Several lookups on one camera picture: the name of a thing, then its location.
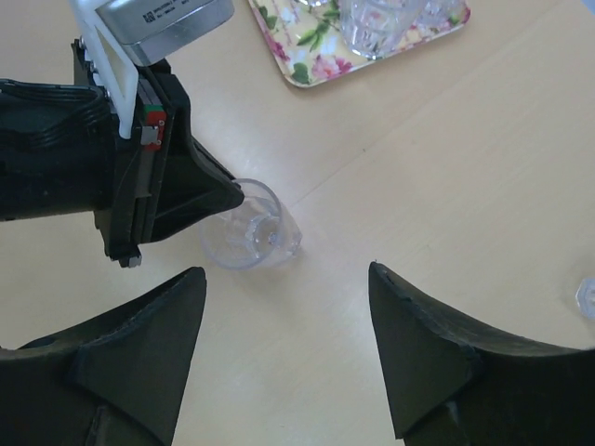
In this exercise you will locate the floral patterned tray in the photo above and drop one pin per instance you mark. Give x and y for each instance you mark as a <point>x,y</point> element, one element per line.
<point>314,42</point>

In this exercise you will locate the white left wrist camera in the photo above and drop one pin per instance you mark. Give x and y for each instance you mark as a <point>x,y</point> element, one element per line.
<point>120,36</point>

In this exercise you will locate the small clear glass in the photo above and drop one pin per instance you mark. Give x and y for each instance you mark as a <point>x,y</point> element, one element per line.
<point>585,298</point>
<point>260,232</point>

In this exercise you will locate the large clear faceted tumbler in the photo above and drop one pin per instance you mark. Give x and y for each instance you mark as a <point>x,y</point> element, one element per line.
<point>374,28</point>

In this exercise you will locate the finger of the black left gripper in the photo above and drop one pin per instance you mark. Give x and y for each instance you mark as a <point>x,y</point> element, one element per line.
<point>189,184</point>

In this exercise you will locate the clear faceted tumbler front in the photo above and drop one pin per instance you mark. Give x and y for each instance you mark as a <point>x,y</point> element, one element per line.
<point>436,12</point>

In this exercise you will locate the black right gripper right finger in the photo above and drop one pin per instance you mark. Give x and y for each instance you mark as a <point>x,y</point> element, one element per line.
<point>453,380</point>

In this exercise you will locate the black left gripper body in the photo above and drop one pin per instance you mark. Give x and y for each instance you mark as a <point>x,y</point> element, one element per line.
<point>61,153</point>

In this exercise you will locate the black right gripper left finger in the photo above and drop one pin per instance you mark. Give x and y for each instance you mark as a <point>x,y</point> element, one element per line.
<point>116,379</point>

